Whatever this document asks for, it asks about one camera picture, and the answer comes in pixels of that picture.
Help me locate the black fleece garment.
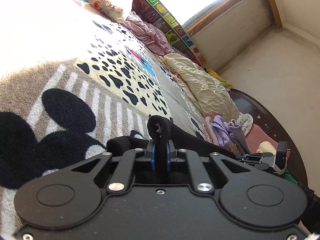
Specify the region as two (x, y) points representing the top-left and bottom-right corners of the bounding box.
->
(106, 115), (319, 233)

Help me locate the Mickey Mouse plush blanket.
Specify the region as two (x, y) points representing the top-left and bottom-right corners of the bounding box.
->
(1, 0), (205, 235)

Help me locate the purple folded clothes stack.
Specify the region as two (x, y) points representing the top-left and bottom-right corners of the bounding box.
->
(204, 115), (251, 156)

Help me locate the yellow green plush toy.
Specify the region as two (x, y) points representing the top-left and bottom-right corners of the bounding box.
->
(204, 68), (233, 89)

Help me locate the white floral cloth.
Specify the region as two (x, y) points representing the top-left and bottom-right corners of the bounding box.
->
(235, 112), (253, 136)

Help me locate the dark wooden headboard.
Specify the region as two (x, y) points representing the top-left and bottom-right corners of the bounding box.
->
(229, 89), (308, 185)

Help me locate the colourful alphabet foam mat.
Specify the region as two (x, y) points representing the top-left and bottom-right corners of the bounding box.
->
(132, 0), (206, 67)

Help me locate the pink pillow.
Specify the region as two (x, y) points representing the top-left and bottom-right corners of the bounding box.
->
(246, 124), (278, 153)

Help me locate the cream satin quilt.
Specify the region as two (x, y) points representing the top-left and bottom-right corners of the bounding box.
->
(162, 53), (240, 122)

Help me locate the pink crumpled quilt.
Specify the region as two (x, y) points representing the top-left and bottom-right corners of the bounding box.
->
(121, 11), (184, 56)

